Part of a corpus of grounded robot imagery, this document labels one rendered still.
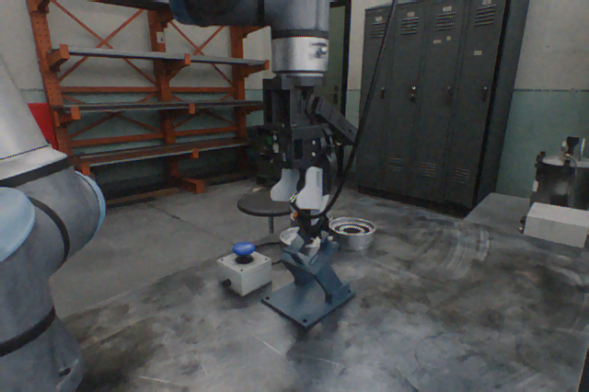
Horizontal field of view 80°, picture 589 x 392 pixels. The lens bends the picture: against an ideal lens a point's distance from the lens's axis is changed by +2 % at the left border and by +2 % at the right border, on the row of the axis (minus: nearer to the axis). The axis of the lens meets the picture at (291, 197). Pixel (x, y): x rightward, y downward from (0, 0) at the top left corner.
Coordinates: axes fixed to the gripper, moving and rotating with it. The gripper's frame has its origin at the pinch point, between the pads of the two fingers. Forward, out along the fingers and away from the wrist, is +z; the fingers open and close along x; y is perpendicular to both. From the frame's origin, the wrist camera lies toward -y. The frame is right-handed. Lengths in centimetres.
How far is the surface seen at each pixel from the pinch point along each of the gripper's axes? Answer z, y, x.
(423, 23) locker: -71, -285, -123
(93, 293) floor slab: 95, -7, -173
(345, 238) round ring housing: 12.6, -19.4, -6.5
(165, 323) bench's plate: 15.5, 19.7, -11.2
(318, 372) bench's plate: 15.6, 10.6, 11.6
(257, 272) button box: 12.3, 3.8, -8.5
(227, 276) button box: 13.1, 7.3, -12.3
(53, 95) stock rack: -12, -49, -362
